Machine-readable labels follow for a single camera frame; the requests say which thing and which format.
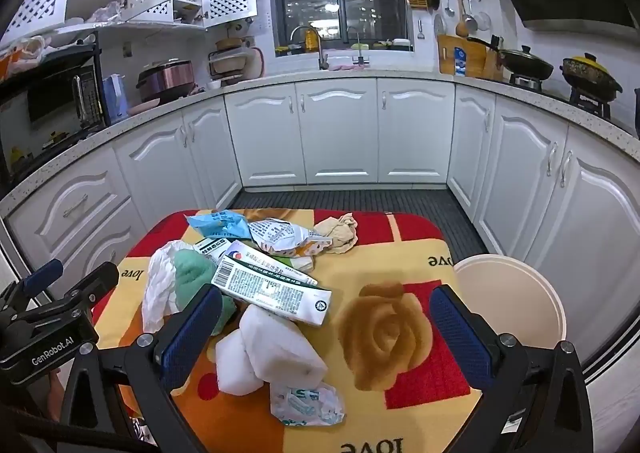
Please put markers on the knife block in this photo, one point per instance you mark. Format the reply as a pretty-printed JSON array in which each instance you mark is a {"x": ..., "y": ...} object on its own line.
[{"x": 494, "y": 60}]

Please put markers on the black wok with lid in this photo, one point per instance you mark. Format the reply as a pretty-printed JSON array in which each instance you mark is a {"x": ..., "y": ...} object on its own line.
[{"x": 525, "y": 63}]

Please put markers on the hanging steel strainer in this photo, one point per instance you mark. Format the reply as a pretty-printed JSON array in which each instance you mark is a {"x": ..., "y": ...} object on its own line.
[{"x": 483, "y": 20}]

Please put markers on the hanging wooden spoon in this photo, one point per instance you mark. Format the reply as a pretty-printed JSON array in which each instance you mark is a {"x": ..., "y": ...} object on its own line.
[{"x": 466, "y": 25}]

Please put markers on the large white foam block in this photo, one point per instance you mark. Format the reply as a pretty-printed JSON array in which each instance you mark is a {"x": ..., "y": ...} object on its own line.
[{"x": 282, "y": 348}]

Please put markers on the crumpled white tissue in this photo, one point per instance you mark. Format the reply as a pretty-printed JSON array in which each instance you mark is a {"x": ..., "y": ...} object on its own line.
[{"x": 160, "y": 283}]

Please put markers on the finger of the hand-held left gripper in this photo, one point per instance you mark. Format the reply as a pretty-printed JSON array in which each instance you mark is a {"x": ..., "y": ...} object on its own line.
[
  {"x": 42, "y": 278},
  {"x": 92, "y": 285}
]

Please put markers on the wooden cutting board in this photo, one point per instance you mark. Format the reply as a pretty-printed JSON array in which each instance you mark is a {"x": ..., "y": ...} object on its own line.
[{"x": 447, "y": 55}]

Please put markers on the long white barcode carton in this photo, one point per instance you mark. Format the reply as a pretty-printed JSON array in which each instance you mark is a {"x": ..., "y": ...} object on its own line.
[{"x": 270, "y": 290}]

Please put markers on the white base cabinets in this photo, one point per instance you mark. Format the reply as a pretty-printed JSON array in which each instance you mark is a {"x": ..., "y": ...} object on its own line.
[{"x": 340, "y": 133}]

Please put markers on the yellow bottle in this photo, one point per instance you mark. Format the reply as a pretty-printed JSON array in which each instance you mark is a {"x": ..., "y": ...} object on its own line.
[{"x": 312, "y": 39}]

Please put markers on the pot storage rack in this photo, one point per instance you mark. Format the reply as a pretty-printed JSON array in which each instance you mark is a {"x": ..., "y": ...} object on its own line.
[{"x": 232, "y": 60}]

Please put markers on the plastic bags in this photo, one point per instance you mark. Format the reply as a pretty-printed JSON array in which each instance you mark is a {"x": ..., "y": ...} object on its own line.
[{"x": 20, "y": 55}]

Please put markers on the gas stove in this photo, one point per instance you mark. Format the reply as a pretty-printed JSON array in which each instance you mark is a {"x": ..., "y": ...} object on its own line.
[{"x": 590, "y": 105}]

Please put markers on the rose metallic rice cooker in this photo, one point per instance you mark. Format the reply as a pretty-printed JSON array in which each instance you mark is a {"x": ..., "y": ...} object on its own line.
[{"x": 165, "y": 80}]

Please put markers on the blue plastic wrapper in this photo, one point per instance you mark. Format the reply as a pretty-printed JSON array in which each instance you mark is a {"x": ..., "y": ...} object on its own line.
[{"x": 220, "y": 225}]

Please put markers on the dark ribbed floor mat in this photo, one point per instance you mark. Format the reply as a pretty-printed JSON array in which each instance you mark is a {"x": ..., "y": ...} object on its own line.
[{"x": 360, "y": 200}]

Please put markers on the green cloth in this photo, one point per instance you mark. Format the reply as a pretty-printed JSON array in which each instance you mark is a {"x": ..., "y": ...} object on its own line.
[{"x": 192, "y": 273}]

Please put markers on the blue white packet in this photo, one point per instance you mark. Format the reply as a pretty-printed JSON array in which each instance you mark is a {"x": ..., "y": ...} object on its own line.
[{"x": 461, "y": 62}]

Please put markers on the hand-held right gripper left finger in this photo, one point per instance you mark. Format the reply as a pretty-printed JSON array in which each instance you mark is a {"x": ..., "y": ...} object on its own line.
[{"x": 192, "y": 333}]

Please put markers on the white green small box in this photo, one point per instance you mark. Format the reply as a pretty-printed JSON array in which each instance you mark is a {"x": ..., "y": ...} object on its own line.
[{"x": 212, "y": 250}]

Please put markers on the small white foam block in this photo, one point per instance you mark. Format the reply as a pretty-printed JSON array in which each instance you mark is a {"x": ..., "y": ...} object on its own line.
[{"x": 235, "y": 368}]

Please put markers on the yellow lidded pot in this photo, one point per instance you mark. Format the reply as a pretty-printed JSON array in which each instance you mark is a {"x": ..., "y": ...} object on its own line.
[{"x": 590, "y": 73}]

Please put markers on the blue kettle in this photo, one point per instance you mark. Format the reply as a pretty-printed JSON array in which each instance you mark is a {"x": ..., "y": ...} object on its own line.
[{"x": 116, "y": 98}]

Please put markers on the crumpled brown paper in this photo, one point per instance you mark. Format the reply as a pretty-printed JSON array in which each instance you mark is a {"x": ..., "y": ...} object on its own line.
[{"x": 342, "y": 235}]

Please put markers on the beige plastic bin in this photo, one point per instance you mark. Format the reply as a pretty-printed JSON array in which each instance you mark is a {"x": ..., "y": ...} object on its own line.
[{"x": 505, "y": 295}]

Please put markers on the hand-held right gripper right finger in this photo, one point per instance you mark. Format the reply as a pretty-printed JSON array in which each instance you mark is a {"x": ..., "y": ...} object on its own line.
[{"x": 460, "y": 333}]

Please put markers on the white printed snack wrapper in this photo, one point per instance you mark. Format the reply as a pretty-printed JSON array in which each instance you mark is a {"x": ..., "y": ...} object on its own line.
[{"x": 280, "y": 234}]

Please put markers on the small steel faucet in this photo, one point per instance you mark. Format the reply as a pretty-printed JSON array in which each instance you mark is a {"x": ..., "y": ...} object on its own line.
[{"x": 359, "y": 53}]

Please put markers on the red yellow rose printed blanket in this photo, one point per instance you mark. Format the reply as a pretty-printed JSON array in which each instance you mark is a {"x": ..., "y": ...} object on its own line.
[{"x": 395, "y": 253}]

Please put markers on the tall curved steel faucet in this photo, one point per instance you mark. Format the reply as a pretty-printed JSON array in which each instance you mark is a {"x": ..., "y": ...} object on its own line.
[{"x": 320, "y": 50}]

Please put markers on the black microwave oven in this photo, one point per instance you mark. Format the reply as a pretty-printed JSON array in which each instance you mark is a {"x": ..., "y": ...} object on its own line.
[{"x": 50, "y": 105}]

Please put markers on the white box red blue logo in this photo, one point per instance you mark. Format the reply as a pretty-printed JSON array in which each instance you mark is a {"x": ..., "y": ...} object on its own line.
[{"x": 282, "y": 267}]

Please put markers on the clear small plastic wrapper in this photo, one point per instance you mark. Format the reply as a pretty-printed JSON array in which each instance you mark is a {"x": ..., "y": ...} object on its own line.
[{"x": 305, "y": 405}]

